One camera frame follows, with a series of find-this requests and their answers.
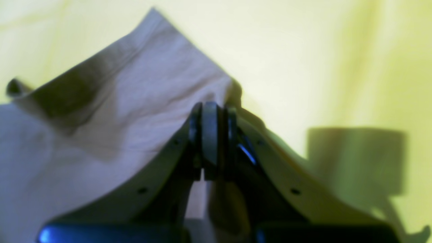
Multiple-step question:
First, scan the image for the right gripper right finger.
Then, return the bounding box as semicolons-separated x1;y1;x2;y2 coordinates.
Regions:
218;106;399;243

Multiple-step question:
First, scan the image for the yellow table cloth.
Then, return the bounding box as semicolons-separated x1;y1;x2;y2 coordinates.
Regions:
1;0;431;243

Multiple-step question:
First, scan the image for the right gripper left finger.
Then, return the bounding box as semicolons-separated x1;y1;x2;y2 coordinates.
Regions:
37;102;218;243

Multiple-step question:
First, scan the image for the brown T-shirt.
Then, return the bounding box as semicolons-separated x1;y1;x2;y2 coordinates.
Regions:
0;9;233;243

